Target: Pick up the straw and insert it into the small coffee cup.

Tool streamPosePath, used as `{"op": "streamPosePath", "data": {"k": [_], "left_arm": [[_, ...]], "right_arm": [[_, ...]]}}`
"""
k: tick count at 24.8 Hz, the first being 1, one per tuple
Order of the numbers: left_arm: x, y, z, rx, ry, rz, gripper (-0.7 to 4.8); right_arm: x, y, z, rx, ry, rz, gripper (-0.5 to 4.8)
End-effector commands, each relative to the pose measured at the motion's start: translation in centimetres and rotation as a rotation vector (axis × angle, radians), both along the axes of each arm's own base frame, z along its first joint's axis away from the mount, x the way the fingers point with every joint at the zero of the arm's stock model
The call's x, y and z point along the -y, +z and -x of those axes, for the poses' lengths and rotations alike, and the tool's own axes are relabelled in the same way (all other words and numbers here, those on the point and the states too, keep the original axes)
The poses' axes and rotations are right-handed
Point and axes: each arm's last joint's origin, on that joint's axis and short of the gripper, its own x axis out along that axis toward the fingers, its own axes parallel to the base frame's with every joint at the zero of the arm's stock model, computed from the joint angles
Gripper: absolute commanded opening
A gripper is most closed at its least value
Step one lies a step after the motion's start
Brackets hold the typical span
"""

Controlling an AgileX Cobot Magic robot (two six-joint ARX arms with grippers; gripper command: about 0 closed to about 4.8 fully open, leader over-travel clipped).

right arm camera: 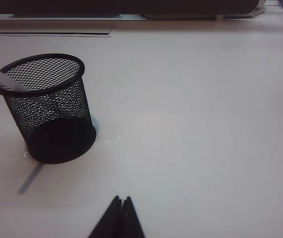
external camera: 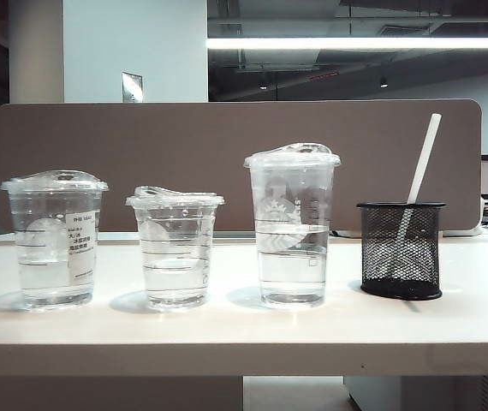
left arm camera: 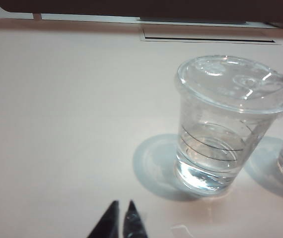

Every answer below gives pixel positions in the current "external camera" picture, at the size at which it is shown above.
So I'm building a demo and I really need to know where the black mesh pen holder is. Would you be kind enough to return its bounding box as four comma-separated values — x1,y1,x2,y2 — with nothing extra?
356,201,447,301

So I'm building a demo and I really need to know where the white paper straw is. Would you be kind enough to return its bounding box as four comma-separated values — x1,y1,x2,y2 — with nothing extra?
387,112,443,279

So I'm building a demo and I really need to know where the tall clear plastic cup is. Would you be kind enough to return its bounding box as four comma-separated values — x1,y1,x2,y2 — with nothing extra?
243,143,342,310

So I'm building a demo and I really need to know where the small clear plastic cup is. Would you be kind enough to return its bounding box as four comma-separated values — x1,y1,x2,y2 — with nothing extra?
124,185,225,312

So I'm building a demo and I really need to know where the clear cup with white label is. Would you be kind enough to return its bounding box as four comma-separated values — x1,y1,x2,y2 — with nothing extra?
0,170,110,313

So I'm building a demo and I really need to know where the brown desk partition panel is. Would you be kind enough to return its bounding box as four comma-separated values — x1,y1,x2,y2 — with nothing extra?
0,98,484,235

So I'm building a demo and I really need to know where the long ceiling light strip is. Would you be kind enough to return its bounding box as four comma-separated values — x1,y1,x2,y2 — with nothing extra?
206,36,488,51

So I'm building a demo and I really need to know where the grey cabinet under table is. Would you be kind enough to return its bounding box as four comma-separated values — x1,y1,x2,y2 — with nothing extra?
342,375,488,411

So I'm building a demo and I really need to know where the silver wall sign plate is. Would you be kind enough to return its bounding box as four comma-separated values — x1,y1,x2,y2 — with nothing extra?
121,71,144,104

